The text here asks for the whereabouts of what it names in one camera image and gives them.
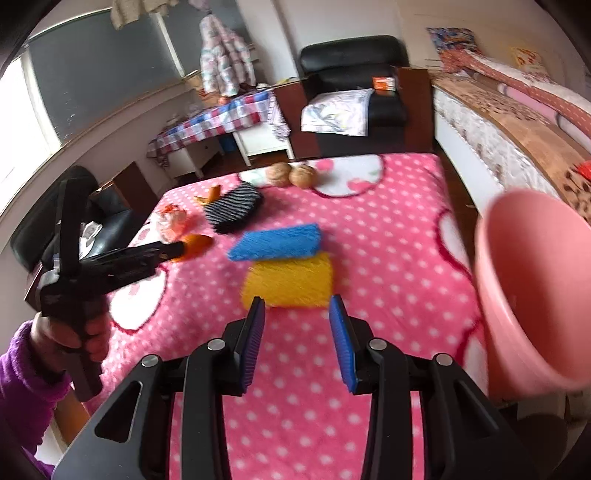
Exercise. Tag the white printed cloth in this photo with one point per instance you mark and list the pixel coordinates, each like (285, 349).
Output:
(91, 233)

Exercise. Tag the black leather sofa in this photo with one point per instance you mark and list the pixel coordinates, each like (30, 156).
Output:
(115, 217)

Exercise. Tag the red dotted rolled quilt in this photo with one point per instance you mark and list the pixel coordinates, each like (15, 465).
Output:
(531, 87)

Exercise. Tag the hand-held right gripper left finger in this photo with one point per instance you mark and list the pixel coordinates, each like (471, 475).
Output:
(254, 350)

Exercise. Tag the small orange box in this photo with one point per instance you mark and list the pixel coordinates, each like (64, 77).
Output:
(384, 84)

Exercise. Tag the window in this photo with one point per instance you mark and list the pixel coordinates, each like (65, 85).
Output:
(92, 83)

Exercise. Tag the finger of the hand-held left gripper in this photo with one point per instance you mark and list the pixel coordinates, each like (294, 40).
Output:
(138, 261)
(67, 221)

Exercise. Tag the yellow flower pillow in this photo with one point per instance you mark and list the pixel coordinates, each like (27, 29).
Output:
(526, 57)

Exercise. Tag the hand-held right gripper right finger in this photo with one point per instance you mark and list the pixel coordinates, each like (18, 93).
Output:
(344, 350)

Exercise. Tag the black foam net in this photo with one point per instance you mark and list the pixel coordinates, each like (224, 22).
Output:
(233, 207)

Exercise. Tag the beige hanging cloth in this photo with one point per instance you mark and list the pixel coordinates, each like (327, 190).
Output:
(138, 11)

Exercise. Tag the checked tablecloth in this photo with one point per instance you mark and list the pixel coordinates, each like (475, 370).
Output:
(217, 120)

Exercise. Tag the white floral pillowcase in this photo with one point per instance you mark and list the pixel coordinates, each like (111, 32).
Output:
(337, 113)

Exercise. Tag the orange and white plastic bag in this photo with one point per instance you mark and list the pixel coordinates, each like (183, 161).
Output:
(171, 224)

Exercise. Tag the blue foam net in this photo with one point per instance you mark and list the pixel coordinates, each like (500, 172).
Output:
(277, 242)

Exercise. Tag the person's left hand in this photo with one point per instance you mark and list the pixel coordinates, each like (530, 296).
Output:
(51, 341)

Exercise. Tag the yellow foam net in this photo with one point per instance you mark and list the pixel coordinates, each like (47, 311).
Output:
(286, 281)

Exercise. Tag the pink plastic bucket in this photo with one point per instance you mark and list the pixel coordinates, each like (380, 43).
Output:
(508, 277)

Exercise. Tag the black leather armchair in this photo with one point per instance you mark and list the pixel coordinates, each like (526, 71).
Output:
(351, 55)

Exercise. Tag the pink dotted blanket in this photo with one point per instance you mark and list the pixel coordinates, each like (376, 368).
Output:
(392, 254)

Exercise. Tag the white table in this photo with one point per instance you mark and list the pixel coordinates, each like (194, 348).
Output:
(263, 141)

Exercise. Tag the person's left forearm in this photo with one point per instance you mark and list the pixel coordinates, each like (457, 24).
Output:
(23, 397)

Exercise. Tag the brown paper bag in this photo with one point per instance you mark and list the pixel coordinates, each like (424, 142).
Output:
(194, 85)

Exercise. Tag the small orange peel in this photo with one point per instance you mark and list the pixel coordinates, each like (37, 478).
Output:
(210, 196)

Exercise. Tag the red snack packet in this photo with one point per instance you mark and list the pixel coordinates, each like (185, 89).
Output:
(585, 170)

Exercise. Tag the large orange peel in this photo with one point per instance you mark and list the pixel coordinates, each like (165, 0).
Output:
(196, 244)

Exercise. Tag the brown floral bed sheet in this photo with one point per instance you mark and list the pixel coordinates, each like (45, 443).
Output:
(521, 134)

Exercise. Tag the blue red patterned pillow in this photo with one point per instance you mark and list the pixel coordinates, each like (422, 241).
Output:
(450, 41)

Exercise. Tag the white printed puffer jacket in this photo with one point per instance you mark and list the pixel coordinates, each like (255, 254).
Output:
(226, 55)

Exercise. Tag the walnut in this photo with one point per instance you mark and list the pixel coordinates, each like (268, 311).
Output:
(279, 175)
(304, 176)

